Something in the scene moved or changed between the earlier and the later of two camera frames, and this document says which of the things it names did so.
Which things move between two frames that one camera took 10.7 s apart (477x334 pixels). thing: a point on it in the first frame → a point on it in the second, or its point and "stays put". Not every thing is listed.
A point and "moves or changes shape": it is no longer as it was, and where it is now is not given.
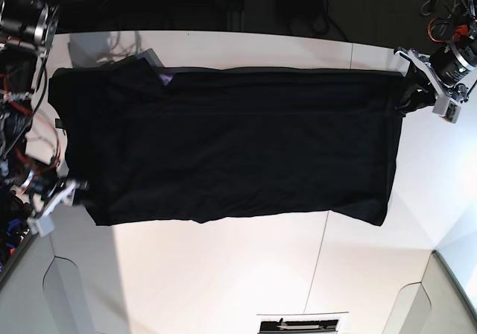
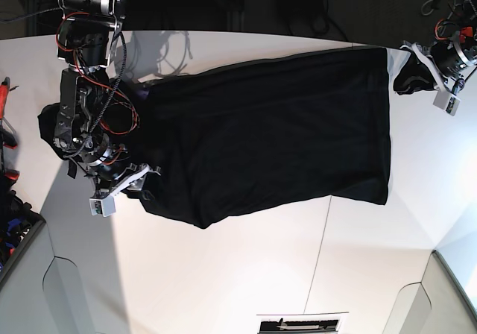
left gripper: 60,194 → 132,183
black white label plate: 315,323 stays put
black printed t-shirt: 148,145 moves or changes shape
